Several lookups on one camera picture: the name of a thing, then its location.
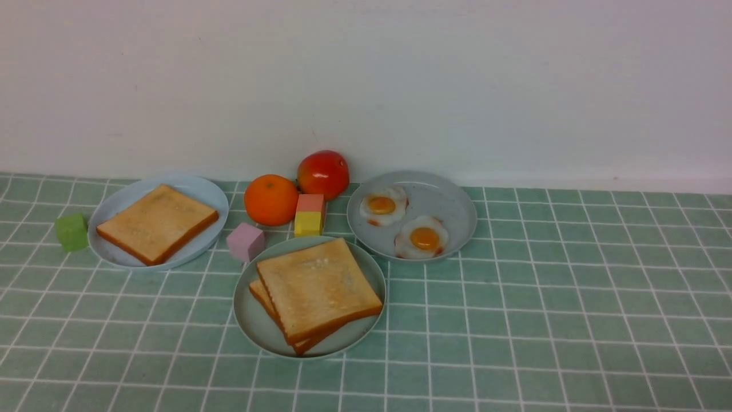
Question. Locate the back fried egg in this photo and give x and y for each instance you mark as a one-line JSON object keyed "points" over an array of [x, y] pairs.
{"points": [[385, 207]]}

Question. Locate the fried egg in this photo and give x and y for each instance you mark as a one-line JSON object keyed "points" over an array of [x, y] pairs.
{"points": [[385, 207], [422, 238]]}

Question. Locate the red tomato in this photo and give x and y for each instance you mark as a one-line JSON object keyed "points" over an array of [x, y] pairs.
{"points": [[325, 173]]}

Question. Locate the pink top cube block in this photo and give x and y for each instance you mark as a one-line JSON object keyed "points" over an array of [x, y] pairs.
{"points": [[311, 203]]}

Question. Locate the pink cube block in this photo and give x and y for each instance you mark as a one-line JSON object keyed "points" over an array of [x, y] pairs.
{"points": [[246, 242], [311, 203]]}

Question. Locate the yellow bottom cube block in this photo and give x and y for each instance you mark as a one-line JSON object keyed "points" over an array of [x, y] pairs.
{"points": [[308, 223]]}

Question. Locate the front fried egg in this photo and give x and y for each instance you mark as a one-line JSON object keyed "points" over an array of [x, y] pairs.
{"points": [[422, 238]]}

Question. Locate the orange fruit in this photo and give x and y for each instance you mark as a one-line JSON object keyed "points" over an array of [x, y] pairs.
{"points": [[271, 200]]}

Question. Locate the green centre plate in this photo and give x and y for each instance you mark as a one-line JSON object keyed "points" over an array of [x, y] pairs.
{"points": [[260, 329]]}

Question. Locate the light blue bread plate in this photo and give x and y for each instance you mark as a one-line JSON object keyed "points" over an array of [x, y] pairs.
{"points": [[196, 187]]}

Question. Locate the green cube block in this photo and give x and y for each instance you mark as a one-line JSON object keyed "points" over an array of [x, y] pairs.
{"points": [[72, 232]]}

